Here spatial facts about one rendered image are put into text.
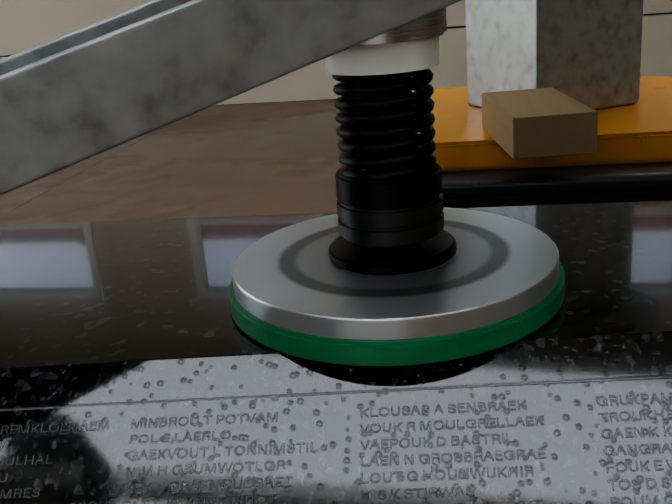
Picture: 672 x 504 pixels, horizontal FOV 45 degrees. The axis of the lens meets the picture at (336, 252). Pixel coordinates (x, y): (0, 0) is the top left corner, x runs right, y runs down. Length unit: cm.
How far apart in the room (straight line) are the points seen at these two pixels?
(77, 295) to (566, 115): 62
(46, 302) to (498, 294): 32
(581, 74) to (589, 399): 84
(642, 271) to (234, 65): 31
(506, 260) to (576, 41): 76
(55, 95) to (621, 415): 34
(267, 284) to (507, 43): 83
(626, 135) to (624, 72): 20
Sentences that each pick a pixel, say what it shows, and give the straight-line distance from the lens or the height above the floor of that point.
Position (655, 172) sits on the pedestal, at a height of 74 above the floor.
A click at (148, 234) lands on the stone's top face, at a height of 81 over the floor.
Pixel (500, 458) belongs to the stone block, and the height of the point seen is 76.
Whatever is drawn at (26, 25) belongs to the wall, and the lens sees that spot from 746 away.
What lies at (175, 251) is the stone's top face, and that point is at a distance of 68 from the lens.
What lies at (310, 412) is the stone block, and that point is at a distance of 47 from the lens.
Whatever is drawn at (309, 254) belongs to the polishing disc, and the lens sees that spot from 55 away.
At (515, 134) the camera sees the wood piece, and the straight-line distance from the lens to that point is 100.
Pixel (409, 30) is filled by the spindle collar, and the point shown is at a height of 98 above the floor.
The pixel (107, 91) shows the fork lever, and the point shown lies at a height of 97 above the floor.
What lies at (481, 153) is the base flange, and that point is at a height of 76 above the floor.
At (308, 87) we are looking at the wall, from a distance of 667.
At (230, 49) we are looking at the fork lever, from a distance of 42.
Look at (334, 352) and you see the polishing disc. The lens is 46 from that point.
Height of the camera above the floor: 102
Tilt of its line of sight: 19 degrees down
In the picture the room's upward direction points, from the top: 5 degrees counter-clockwise
